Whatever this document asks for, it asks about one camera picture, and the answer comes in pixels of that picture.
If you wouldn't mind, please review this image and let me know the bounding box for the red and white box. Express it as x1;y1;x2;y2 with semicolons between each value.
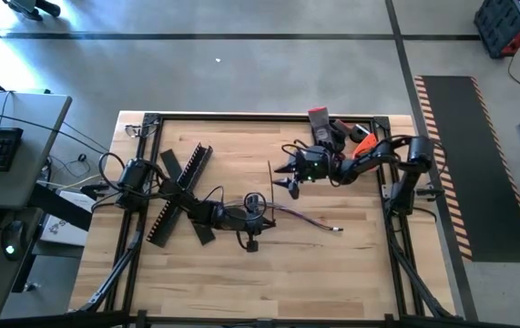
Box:
352;133;378;160

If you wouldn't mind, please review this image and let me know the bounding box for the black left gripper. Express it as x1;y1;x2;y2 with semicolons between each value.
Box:
216;202;277;234

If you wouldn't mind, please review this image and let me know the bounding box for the black striped floor mat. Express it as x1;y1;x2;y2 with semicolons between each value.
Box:
413;75;520;264

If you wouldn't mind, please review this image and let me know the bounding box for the white printed paper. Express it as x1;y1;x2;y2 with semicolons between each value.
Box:
40;213;88;247

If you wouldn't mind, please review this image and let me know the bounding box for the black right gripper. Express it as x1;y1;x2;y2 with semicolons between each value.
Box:
271;145;336;200

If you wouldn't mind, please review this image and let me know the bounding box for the black slotted cable duct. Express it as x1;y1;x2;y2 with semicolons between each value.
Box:
145;141;214;250

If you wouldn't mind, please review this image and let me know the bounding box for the black chair base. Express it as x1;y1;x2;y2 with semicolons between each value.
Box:
0;0;60;33

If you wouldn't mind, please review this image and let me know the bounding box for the red and black tool case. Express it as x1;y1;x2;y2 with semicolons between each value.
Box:
473;0;520;60

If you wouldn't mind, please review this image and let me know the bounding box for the black computer mouse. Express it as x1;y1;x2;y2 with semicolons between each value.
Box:
1;220;28;262

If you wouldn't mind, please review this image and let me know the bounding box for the black duct cover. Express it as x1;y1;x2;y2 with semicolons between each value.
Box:
158;149;218;246

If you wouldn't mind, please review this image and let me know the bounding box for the black aluminium table frame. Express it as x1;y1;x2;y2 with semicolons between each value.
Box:
66;112;459;328

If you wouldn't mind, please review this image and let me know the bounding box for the multicoloured wire bundle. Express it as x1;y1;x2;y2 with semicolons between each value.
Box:
222;198;345;233

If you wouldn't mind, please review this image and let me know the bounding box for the black tape roll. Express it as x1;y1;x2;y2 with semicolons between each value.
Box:
349;123;372;143

